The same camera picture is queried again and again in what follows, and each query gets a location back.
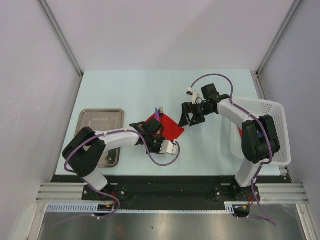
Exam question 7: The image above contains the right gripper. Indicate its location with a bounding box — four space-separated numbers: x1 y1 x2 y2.
178 101 214 128

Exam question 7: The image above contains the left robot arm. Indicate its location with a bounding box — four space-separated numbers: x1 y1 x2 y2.
62 117 173 200

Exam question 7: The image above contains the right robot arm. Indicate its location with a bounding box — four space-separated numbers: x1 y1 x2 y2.
178 84 280 201

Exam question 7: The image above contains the metal tray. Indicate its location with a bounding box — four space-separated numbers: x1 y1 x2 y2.
75 108 125 168

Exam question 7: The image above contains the white plastic basket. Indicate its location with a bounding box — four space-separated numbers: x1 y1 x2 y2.
230 98 291 166

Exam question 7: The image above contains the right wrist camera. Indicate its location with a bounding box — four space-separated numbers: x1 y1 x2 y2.
186 87 202 105

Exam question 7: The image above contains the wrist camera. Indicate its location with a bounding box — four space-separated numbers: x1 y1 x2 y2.
186 87 202 105
159 140 178 155

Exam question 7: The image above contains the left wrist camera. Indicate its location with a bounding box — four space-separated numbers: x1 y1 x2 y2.
159 140 178 155

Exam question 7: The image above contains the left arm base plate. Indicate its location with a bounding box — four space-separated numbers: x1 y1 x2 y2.
81 183 127 201

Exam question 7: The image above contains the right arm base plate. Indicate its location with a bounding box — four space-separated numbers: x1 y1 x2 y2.
213 185 261 202

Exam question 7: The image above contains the white cable duct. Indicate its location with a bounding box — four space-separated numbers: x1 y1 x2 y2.
46 202 250 215

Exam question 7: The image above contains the aluminium frame rail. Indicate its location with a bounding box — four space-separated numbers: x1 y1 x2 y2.
36 183 309 204

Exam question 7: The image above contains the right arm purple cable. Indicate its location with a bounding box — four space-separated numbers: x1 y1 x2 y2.
191 73 278 227

